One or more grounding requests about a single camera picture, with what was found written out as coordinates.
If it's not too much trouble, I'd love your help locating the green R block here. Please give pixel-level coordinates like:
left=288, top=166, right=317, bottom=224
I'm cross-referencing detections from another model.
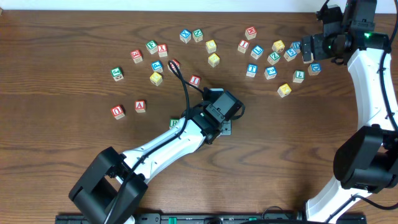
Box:
left=169, top=118, right=179, bottom=129

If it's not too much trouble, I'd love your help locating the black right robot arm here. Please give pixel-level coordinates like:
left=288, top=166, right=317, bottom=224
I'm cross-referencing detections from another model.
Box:
left=301, top=31, right=397, bottom=223

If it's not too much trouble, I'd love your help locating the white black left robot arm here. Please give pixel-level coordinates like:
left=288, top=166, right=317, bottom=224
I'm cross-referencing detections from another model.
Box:
left=68, top=103, right=239, bottom=223

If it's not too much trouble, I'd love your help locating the blue D block right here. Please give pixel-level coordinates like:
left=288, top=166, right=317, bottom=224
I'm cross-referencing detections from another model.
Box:
left=308, top=63, right=322, bottom=76

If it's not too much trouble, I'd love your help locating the blue d block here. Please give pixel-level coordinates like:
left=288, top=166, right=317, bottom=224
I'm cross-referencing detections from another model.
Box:
left=290, top=41, right=301, bottom=54
left=308, top=63, right=322, bottom=76

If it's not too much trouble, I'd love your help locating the blue D block upper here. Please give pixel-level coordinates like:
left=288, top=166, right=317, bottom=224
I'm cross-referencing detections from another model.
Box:
left=290, top=41, right=301, bottom=54

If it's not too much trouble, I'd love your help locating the blue 5 block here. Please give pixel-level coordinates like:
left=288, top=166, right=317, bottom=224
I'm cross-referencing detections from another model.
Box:
left=284, top=48, right=297, bottom=62

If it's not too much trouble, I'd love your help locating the green 7 block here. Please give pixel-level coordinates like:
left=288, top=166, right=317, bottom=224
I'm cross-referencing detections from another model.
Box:
left=293, top=70, right=305, bottom=83

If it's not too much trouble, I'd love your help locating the yellow block soccer side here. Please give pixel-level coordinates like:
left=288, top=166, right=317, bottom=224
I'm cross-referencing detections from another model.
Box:
left=272, top=40, right=285, bottom=54

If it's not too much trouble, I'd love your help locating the green Z block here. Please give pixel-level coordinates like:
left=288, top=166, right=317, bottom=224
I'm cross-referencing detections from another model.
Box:
left=267, top=52, right=280, bottom=65

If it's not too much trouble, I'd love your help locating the blue 2 block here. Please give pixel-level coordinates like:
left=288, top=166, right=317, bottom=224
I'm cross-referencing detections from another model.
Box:
left=264, top=66, right=277, bottom=80

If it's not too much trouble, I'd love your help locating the red I block left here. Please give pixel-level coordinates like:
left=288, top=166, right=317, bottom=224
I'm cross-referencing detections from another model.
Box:
left=189, top=75, right=201, bottom=88

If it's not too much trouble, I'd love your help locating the red i block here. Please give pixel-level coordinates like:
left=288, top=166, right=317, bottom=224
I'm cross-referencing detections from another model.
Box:
left=238, top=40, right=249, bottom=54
left=189, top=75, right=201, bottom=88

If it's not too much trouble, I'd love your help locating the yellow K block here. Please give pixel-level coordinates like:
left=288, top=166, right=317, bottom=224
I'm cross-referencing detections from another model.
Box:
left=277, top=83, right=292, bottom=98

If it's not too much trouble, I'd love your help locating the blue L block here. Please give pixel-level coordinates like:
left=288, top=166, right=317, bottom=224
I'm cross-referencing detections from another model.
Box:
left=251, top=45, right=264, bottom=60

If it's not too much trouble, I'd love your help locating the yellow block lower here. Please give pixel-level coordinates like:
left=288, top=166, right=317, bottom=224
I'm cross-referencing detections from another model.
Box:
left=208, top=53, right=220, bottom=67

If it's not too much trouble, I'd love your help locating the red block top right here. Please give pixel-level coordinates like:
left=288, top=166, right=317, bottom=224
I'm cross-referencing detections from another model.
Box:
left=245, top=26, right=257, bottom=40

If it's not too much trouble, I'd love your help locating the red I block right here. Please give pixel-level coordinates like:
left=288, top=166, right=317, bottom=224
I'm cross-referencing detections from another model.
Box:
left=238, top=40, right=249, bottom=54

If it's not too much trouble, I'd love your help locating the red U block middle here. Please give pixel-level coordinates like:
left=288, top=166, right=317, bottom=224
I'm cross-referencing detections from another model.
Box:
left=167, top=59, right=180, bottom=72

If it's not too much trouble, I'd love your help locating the red u block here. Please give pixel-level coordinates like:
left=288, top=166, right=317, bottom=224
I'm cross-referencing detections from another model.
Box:
left=167, top=59, right=180, bottom=72
left=111, top=105, right=125, bottom=119

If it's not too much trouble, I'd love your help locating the yellow block upper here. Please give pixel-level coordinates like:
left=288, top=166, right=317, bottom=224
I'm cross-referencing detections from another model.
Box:
left=205, top=40, right=217, bottom=54

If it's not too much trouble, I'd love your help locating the yellow block by P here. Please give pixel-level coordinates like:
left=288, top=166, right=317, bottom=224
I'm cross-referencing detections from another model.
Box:
left=150, top=72, right=163, bottom=86

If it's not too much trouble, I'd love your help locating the red A block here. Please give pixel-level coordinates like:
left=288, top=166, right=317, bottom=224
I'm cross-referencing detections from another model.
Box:
left=134, top=100, right=146, bottom=113

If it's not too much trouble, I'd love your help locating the blue P block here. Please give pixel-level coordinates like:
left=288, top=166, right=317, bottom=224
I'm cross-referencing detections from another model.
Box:
left=151, top=60, right=163, bottom=73

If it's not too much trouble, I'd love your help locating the green N block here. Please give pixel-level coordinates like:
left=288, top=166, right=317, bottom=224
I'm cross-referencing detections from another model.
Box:
left=192, top=29, right=203, bottom=42

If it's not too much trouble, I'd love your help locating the red Y block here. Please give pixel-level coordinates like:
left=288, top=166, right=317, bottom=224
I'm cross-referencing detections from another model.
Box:
left=157, top=44, right=168, bottom=57

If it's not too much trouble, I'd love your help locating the blue X block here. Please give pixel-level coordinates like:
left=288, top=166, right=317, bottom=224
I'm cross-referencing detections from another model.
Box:
left=179, top=29, right=192, bottom=44

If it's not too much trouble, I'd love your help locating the red U block near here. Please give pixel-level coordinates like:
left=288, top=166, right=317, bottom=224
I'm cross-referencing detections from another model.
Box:
left=111, top=105, right=125, bottom=119

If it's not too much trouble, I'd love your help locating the green F block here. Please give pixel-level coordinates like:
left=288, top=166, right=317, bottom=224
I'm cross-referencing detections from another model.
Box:
left=146, top=40, right=158, bottom=54

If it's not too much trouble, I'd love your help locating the red G block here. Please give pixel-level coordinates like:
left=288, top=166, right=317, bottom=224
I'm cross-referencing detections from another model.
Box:
left=131, top=50, right=143, bottom=63

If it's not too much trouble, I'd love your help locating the green J block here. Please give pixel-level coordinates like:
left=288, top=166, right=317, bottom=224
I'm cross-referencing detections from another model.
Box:
left=111, top=67, right=124, bottom=82

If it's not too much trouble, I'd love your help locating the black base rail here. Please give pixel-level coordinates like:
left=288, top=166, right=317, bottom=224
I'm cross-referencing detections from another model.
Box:
left=55, top=211, right=368, bottom=224

